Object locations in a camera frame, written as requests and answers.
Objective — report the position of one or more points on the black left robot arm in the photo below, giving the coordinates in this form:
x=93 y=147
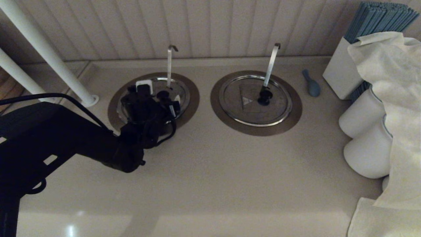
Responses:
x=49 y=138

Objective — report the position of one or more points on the brown wooden board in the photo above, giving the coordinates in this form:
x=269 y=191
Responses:
x=6 y=87

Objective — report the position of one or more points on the bundle of blue sticks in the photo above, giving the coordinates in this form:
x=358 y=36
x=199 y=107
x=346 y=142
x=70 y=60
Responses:
x=378 y=19

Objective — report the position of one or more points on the steel lid with black knob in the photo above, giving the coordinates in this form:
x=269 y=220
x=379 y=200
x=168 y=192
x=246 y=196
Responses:
x=243 y=108
x=181 y=92

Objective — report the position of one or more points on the thick white pole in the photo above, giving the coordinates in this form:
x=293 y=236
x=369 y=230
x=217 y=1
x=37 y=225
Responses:
x=49 y=49

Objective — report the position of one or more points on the thin white pole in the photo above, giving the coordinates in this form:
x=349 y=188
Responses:
x=16 y=74

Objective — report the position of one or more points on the white ceramic jar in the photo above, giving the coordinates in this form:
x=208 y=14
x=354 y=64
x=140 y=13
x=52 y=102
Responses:
x=361 y=115
x=384 y=184
x=368 y=154

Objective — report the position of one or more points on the white rectangular holder box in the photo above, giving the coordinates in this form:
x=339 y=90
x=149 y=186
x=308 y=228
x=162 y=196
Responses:
x=342 y=75

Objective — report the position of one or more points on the white woven cloth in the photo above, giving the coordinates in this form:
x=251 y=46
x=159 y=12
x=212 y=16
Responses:
x=394 y=98

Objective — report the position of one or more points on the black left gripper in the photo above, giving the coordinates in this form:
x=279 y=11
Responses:
x=151 y=128

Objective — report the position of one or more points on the blue plastic spoon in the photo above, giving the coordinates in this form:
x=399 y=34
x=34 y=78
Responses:
x=314 y=89

